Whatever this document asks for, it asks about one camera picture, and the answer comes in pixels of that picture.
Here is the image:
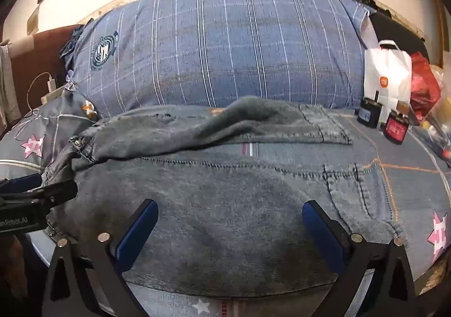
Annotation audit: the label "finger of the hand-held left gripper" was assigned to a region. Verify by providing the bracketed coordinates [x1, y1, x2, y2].
[0, 180, 79, 210]
[0, 173, 43, 194]

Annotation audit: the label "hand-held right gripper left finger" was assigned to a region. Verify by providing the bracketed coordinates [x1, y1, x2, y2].
[41, 199, 160, 317]

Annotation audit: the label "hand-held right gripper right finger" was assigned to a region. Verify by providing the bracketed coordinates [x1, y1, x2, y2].
[301, 200, 419, 317]

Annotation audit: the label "grey denim pants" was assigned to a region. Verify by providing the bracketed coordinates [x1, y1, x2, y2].
[44, 96, 406, 300]

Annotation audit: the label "grey star-printed pillow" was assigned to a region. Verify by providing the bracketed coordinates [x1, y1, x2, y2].
[7, 90, 101, 177]

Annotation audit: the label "grey star-printed bedsheet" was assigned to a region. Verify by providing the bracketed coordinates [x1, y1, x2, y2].
[0, 106, 451, 317]

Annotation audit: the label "brown wooden headboard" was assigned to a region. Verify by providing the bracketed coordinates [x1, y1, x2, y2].
[9, 24, 82, 117]

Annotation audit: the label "black box red label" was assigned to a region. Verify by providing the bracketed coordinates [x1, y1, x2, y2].
[384, 109, 410, 145]

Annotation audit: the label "black box blue label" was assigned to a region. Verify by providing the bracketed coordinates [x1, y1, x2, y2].
[357, 91, 383, 128]

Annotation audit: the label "white paper bag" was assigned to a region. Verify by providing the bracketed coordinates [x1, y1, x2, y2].
[363, 39, 413, 110]

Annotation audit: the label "red plastic bag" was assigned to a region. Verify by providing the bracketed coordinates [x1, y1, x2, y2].
[409, 52, 443, 121]

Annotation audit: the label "blue plaid crest fabric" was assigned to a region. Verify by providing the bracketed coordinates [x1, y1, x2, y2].
[60, 0, 376, 118]

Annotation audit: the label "black cushion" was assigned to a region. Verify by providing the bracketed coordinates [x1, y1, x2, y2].
[369, 11, 428, 59]

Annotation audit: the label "white charger cable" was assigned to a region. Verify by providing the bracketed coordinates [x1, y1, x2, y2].
[21, 72, 50, 124]

